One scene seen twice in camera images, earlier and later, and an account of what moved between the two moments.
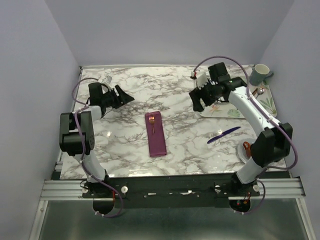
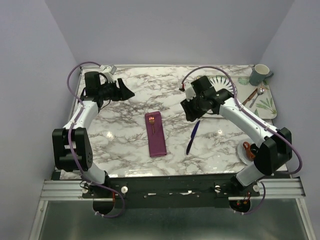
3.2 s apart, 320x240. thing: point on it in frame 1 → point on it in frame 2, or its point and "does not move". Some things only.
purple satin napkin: [155, 134] does not move
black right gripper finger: [197, 105] → [191, 113]
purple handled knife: [223, 134] → [192, 136]
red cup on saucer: [247, 146] does not move
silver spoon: [260, 90] does not move
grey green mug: [258, 73] does not move
